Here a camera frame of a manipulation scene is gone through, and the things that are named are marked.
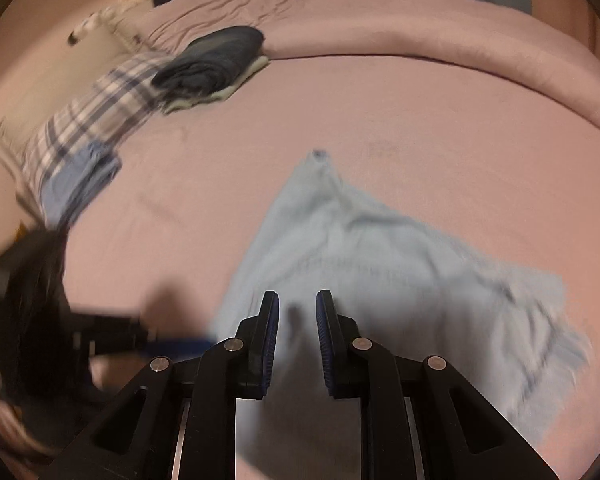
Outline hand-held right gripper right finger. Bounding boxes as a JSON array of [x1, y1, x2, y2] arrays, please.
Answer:
[[316, 290, 558, 480]]

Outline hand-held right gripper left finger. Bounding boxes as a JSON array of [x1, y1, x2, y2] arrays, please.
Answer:
[[40, 291, 279, 480]]

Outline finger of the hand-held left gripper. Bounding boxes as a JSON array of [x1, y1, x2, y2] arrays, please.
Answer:
[[140, 332, 216, 362]]

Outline light blue pants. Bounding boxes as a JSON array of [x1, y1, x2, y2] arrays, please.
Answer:
[[210, 149, 593, 480]]

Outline person's left forearm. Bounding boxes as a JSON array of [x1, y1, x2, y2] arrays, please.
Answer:
[[0, 375, 56, 461]]

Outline blue folded cloth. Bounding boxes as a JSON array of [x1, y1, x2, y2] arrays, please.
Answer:
[[40, 142, 123, 226]]

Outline plaid cloth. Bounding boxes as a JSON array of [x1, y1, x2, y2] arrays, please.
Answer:
[[22, 52, 176, 221]]

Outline pink bed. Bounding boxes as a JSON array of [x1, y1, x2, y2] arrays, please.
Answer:
[[45, 52, 600, 480]]

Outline cream folded cloth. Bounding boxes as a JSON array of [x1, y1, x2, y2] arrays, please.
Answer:
[[162, 55, 271, 115]]

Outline dark folded jeans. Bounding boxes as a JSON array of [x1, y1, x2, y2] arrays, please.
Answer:
[[151, 25, 266, 103]]

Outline small white object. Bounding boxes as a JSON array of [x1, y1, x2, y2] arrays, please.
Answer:
[[67, 0, 156, 46]]

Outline pink duvet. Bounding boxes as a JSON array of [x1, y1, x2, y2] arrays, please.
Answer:
[[105, 0, 600, 146]]

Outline pink curtain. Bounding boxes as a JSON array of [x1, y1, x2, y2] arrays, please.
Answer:
[[530, 0, 600, 76]]

